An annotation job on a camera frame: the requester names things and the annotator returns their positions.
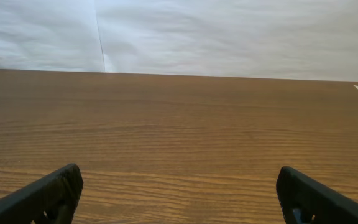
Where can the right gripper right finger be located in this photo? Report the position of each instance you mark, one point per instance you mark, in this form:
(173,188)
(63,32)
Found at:
(312,199)

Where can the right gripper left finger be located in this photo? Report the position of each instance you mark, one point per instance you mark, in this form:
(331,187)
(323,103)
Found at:
(48,196)

